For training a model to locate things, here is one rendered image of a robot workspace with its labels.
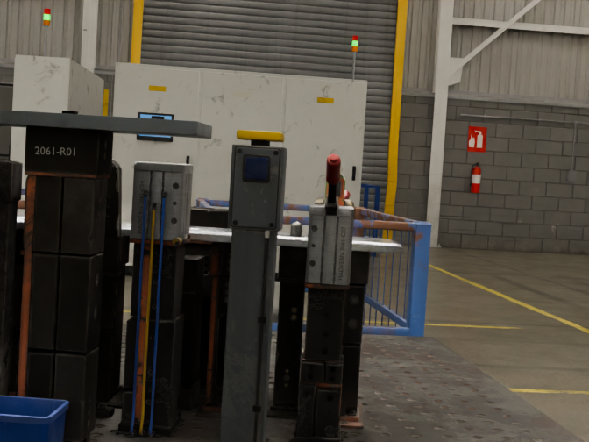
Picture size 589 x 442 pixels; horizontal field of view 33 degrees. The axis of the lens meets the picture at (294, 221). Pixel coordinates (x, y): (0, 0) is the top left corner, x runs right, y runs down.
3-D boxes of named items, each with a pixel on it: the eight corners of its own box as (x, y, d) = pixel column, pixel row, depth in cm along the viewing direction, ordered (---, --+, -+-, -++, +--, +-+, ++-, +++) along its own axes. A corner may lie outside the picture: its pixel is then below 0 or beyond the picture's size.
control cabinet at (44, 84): (49, 248, 1174) (59, 38, 1161) (95, 251, 1177) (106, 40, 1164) (1, 270, 935) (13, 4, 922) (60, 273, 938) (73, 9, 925)
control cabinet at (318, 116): (104, 275, 944) (117, 12, 931) (107, 269, 997) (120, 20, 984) (355, 287, 975) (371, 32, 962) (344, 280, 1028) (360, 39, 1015)
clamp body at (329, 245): (348, 432, 160) (363, 206, 158) (349, 452, 149) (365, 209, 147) (288, 428, 160) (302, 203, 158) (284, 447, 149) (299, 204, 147)
